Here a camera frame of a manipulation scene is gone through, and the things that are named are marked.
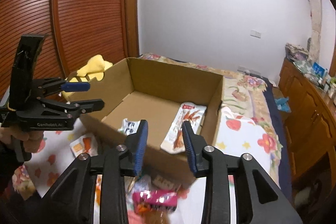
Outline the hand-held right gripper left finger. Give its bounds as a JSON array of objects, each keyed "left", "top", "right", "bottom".
[{"left": 39, "top": 120, "right": 149, "bottom": 224}]

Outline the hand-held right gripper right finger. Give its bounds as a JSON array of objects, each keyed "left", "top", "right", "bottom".
[{"left": 182, "top": 121, "right": 302, "bottom": 224}]

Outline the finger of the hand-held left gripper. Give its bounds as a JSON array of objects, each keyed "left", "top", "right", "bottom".
[
  {"left": 39, "top": 98, "right": 105, "bottom": 118},
  {"left": 35, "top": 77, "right": 91, "bottom": 97}
]

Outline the pink snack packet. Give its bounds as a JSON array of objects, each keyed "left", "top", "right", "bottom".
[{"left": 132, "top": 188, "right": 179, "bottom": 214}]

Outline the brown cardboard box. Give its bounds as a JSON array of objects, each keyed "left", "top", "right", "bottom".
[{"left": 63, "top": 57, "right": 224, "bottom": 189}]

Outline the person's left hand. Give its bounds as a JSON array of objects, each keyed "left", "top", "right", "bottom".
[{"left": 0, "top": 127, "right": 45, "bottom": 153}]

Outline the white packet with red sticks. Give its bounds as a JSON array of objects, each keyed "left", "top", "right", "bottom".
[{"left": 160, "top": 102, "right": 206, "bottom": 154}]

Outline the white and blue snack packet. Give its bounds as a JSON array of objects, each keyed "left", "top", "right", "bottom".
[{"left": 118, "top": 119, "right": 140, "bottom": 135}]

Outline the yellow plush toy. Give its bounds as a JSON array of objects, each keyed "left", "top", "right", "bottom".
[{"left": 64, "top": 55, "right": 114, "bottom": 98}]

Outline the orange and white snack packet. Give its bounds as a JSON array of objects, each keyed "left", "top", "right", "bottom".
[{"left": 70, "top": 134, "right": 99, "bottom": 159}]

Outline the white packet with brown print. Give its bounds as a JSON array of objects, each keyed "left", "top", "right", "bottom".
[{"left": 152, "top": 174, "right": 182, "bottom": 191}]

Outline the brown louvered wooden wardrobe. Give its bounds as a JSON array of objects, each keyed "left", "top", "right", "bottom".
[{"left": 0, "top": 0, "right": 140, "bottom": 98}]

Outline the blue cloth item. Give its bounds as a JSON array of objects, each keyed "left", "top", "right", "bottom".
[{"left": 275, "top": 96, "right": 291, "bottom": 112}]

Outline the brown wooden cabinet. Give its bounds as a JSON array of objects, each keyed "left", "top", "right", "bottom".
[{"left": 278, "top": 58, "right": 336, "bottom": 184}]

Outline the stack of printed papers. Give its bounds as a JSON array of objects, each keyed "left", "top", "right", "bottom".
[{"left": 285, "top": 42, "right": 309, "bottom": 62}]

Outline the blue card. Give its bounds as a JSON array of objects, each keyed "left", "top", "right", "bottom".
[{"left": 312, "top": 62, "right": 326, "bottom": 77}]

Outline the wall socket strip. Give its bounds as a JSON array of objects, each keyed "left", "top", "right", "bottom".
[{"left": 238, "top": 66, "right": 261, "bottom": 75}]

